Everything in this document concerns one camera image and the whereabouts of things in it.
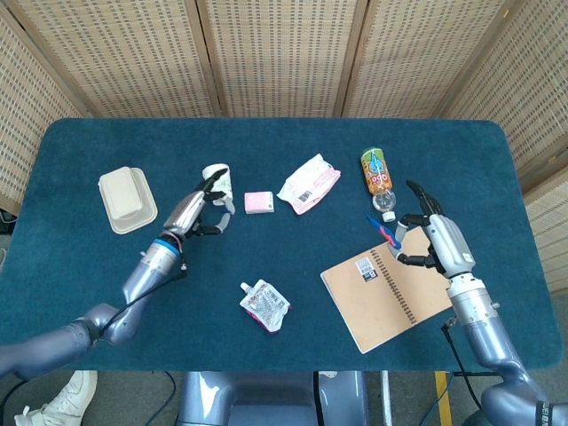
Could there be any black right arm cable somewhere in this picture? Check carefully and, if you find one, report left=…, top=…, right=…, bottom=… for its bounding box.
left=440, top=317, right=485, bottom=412

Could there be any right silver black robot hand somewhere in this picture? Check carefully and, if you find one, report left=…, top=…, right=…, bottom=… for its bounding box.
left=384, top=179, right=477, bottom=280

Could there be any small pink tissue pack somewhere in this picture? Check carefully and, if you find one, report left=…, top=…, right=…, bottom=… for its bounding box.
left=243, top=190, right=275, bottom=216

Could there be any grey blue robot torso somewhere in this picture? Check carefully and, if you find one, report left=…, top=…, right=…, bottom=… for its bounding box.
left=176, top=370, right=369, bottom=426

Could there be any brown spiral notebook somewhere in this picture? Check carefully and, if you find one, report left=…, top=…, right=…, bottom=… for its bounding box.
left=319, top=225, right=469, bottom=355

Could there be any crumpled white spout pouch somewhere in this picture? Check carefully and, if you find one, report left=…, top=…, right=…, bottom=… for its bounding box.
left=239, top=279, right=292, bottom=335

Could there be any yellow floor tape strip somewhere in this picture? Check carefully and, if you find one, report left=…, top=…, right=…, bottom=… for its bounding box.
left=434, top=371, right=454, bottom=426

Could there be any bamboo folding screen panel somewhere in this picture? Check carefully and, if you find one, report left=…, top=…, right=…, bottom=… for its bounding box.
left=197, top=0, right=369, bottom=119
left=0, top=8, right=92, bottom=214
left=341, top=0, right=520, bottom=119
left=8, top=0, right=223, bottom=119
left=443, top=0, right=568, bottom=294

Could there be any beige takeaway food box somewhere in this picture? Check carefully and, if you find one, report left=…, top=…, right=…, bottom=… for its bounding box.
left=98, top=165, right=160, bottom=235

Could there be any white sneaker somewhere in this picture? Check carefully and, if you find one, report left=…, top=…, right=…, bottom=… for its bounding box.
left=12, top=370, right=99, bottom=426

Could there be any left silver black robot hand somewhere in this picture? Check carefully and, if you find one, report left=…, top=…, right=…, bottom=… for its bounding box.
left=162, top=166, right=235, bottom=239

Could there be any white pole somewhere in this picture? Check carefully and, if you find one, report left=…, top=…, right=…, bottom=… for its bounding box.
left=379, top=371, right=394, bottom=426

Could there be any blue floor cable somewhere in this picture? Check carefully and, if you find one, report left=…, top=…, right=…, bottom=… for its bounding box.
left=163, top=370, right=179, bottom=414

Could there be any blue toothbrush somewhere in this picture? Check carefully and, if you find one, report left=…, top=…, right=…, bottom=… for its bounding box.
left=365, top=214, right=403, bottom=249

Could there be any white paper cup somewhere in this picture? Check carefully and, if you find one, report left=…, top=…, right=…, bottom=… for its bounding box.
left=201, top=163, right=234, bottom=207

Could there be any pink white wet wipes pack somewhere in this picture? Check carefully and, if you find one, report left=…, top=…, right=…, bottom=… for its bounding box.
left=276, top=153, right=343, bottom=217

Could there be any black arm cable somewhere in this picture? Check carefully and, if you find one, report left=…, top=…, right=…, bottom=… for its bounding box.
left=440, top=317, right=485, bottom=412
left=93, top=261, right=187, bottom=334

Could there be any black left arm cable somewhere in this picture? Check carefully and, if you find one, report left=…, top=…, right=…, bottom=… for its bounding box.
left=93, top=261, right=187, bottom=334

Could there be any orange label drink bottle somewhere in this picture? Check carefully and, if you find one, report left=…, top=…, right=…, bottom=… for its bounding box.
left=359, top=147, right=398, bottom=223

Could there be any blue felt table cover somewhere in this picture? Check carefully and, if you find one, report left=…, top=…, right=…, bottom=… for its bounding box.
left=0, top=117, right=556, bottom=374

